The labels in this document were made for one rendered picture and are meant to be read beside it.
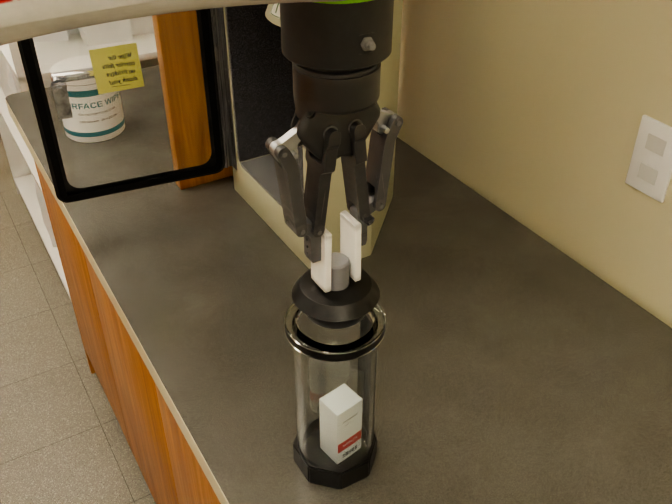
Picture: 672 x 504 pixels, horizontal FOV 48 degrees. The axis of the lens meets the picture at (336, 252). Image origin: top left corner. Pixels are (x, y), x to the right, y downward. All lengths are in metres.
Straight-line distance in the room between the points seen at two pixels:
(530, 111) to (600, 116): 0.15
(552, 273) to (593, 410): 0.30
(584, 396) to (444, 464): 0.23
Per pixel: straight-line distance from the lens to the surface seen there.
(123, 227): 1.40
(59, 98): 1.30
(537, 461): 0.99
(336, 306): 0.74
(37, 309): 2.82
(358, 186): 0.70
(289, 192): 0.67
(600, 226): 1.30
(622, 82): 1.21
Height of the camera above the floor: 1.69
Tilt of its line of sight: 36 degrees down
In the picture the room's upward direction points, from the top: straight up
